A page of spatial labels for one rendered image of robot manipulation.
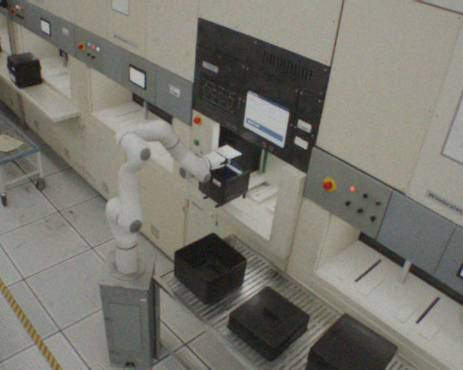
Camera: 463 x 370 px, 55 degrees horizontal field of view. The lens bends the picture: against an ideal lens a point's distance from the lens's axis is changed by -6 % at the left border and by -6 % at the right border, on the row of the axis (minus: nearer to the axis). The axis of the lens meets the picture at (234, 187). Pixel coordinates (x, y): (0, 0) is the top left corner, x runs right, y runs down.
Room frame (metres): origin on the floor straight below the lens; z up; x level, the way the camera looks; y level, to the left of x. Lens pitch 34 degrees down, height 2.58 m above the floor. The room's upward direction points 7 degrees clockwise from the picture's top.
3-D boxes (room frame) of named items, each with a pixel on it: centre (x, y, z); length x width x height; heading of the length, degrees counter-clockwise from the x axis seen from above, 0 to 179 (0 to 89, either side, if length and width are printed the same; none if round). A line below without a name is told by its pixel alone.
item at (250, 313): (1.50, -0.24, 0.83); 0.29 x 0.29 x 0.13; 50
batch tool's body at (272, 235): (2.54, -0.31, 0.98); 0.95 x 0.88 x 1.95; 137
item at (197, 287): (1.79, 0.08, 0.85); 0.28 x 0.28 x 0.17; 47
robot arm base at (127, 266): (1.80, 0.53, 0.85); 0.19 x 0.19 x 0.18
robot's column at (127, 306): (1.80, 0.53, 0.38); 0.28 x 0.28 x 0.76; 2
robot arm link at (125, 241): (1.82, 0.55, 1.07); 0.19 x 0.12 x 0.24; 46
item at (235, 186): (2.28, 0.06, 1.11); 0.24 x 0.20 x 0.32; 47
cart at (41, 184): (3.57, 2.24, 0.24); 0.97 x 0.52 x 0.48; 50
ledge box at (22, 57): (4.07, 2.17, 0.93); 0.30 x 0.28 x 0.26; 44
